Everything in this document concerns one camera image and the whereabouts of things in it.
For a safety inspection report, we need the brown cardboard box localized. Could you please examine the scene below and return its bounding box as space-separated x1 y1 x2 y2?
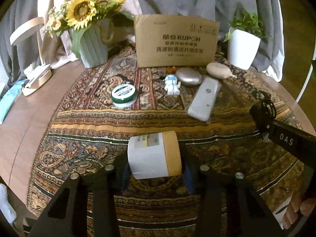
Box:
134 14 220 68

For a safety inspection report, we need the silver oval pebble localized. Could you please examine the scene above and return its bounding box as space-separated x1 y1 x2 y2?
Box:
175 67 202 87

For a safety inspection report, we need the blue cloth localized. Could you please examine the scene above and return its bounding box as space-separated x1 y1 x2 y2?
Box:
0 79 28 124

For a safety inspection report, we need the white jar with cork lid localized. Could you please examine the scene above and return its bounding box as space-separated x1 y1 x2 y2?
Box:
127 131 182 180

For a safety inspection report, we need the patterned paisley table runner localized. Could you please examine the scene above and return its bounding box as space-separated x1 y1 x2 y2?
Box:
27 44 304 236

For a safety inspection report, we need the green ribbed vase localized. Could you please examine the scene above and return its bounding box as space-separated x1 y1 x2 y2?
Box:
70 18 114 69

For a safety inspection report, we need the white floor lamp pole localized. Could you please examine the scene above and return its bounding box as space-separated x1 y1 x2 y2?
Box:
296 59 315 103

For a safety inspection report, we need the white plant pot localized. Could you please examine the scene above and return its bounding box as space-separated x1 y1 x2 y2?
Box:
228 27 261 70

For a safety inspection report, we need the green pothos plant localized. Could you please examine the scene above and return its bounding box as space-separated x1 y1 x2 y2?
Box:
222 5 273 42

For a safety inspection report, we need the sunflower bouquet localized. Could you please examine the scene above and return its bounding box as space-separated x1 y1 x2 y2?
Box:
44 0 134 37

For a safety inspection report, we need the right hand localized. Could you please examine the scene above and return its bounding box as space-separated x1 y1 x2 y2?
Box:
282 175 315 229

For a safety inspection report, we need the white perforated object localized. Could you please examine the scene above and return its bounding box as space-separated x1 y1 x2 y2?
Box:
0 183 17 226

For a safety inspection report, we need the round green white tin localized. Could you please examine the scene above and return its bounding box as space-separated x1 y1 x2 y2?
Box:
111 84 138 108

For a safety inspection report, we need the beige oval pebble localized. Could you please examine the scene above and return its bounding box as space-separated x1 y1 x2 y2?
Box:
206 62 232 80

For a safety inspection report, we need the white bar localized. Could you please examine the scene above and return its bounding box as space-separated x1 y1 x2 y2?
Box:
187 76 221 122

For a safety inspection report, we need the medic figurine keychain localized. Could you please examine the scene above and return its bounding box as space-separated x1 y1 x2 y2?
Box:
164 74 181 96

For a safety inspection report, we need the white gold desk lamp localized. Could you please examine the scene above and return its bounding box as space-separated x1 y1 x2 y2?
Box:
10 17 52 96

